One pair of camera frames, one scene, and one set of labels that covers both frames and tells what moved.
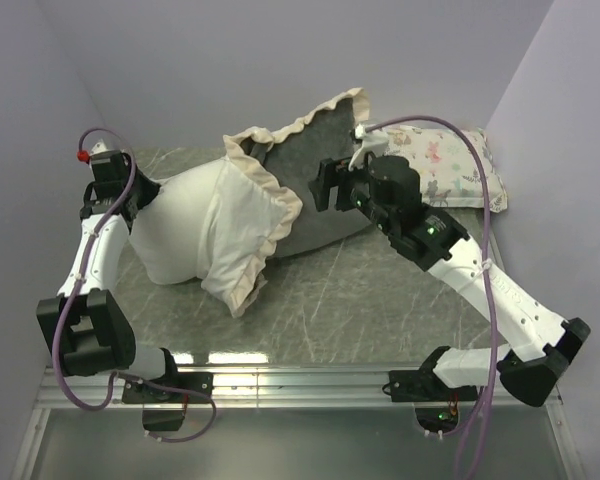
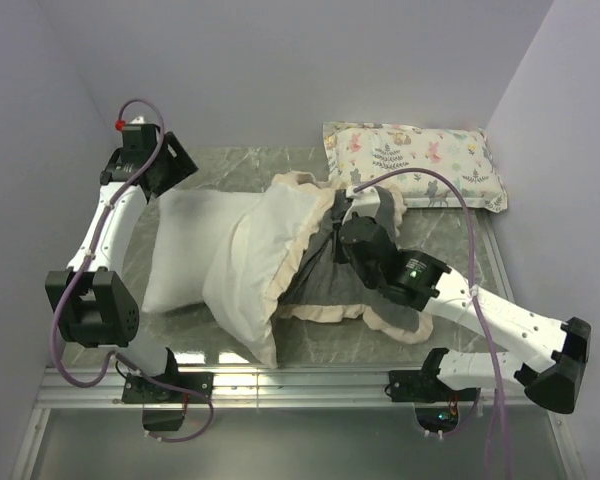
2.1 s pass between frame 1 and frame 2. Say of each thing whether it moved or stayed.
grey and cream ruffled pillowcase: moved
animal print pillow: stayed
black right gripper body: moved
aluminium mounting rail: stayed
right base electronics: stayed
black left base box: stayed
